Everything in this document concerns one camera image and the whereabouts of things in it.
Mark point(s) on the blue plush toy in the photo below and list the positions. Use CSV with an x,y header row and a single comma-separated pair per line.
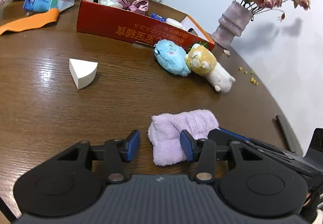
x,y
170,58

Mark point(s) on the pink satin scrunchie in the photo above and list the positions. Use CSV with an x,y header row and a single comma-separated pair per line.
x,y
133,4

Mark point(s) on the lilac fluffy cloth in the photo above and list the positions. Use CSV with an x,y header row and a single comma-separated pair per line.
x,y
171,135

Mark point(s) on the yellow white plush toy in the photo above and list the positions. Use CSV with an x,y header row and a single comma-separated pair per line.
x,y
204,64

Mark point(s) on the orange cloth strip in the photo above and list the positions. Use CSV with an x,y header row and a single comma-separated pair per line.
x,y
30,21

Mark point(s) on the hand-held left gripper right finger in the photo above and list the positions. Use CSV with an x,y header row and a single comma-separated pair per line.
x,y
186,145

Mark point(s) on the white round sponge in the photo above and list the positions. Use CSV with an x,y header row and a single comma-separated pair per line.
x,y
173,22

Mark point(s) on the fallen dried petal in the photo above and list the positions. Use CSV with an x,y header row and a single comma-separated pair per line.
x,y
226,52

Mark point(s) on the red cardboard box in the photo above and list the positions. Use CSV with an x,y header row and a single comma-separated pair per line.
x,y
108,23

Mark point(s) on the blue tissue pack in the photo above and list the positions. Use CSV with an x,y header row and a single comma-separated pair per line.
x,y
158,17

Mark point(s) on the scattered yellow crumbs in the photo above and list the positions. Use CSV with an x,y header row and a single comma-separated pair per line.
x,y
252,79

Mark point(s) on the clear mesh ball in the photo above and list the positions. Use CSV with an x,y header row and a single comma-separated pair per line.
x,y
108,1

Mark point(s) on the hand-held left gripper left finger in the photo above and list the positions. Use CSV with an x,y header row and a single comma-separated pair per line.
x,y
132,144

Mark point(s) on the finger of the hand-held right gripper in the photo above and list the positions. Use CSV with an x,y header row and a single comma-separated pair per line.
x,y
224,136

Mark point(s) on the white wedge sponge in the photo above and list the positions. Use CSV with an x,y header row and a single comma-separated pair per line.
x,y
82,72

